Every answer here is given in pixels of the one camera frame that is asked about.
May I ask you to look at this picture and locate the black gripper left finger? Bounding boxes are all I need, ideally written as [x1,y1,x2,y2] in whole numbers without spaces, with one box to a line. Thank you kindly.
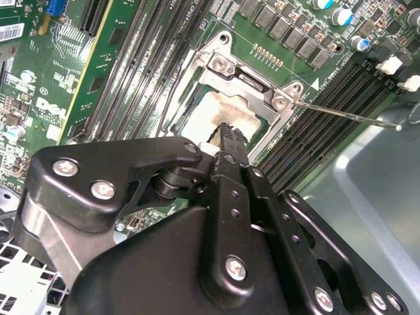
[12,121,259,306]

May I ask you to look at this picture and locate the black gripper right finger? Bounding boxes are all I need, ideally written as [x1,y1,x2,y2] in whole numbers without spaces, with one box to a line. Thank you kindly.
[230,127,410,315]

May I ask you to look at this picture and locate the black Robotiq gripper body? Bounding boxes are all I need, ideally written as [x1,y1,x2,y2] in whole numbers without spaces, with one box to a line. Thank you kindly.
[61,203,316,315]

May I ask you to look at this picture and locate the metal locking lever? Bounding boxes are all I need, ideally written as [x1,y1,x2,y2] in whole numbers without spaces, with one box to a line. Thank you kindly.
[156,52,193,137]
[291,100,403,132]

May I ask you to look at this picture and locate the silver CPU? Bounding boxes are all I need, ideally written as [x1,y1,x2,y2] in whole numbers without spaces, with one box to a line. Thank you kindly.
[178,90,263,147]

